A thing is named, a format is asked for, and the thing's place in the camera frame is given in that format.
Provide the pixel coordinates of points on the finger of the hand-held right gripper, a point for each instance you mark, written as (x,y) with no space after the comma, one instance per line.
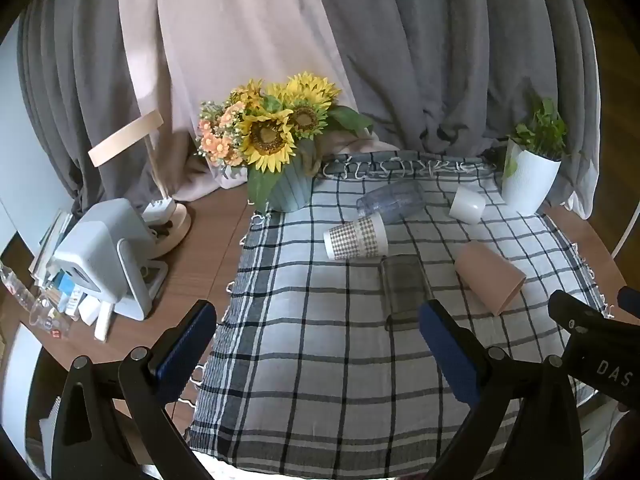
(572,312)
(630,300)

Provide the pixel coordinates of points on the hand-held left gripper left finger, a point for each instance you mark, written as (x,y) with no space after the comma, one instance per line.
(186,340)

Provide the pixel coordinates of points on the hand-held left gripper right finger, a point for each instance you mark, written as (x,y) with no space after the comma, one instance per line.
(445,350)

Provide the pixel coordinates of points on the grey transparent cup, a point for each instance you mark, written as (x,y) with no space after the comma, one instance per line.
(405,285)

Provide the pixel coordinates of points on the pink cup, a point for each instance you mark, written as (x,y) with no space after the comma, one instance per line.
(487,275)

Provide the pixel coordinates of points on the checked paper cup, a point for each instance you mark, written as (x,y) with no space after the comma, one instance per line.
(355,237)

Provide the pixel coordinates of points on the white cup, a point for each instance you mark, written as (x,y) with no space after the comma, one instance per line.
(467,205)

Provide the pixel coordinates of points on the clear plastic cup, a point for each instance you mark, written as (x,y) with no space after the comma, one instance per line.
(395,200)

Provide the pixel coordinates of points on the small white box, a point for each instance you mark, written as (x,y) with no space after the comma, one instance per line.
(95,315)

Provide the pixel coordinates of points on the checked grey white cloth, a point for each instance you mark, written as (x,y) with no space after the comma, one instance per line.
(310,340)

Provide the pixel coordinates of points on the white desktop device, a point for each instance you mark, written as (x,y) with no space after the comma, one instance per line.
(95,245)

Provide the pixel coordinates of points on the white charger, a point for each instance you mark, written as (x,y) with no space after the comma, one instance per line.
(160,207)

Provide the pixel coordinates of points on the white ribbed plant pot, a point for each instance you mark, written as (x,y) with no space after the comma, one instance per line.
(530,180)

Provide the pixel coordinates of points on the stack of books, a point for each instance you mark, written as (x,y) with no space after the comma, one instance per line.
(50,245)

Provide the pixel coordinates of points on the teal ribbed vase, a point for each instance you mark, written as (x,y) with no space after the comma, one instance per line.
(290,190)

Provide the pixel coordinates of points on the green leafy plant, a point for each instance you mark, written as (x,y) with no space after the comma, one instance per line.
(542,130)

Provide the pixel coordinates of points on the white desk lamp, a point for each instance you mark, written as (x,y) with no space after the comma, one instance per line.
(125,137)

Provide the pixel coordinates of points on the sunflower bouquet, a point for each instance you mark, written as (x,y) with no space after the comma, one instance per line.
(265,135)

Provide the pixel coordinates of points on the grey curtain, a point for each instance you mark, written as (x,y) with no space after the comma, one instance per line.
(75,85)
(450,50)

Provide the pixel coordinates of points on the pale pink curtain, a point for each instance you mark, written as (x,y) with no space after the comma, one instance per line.
(225,30)

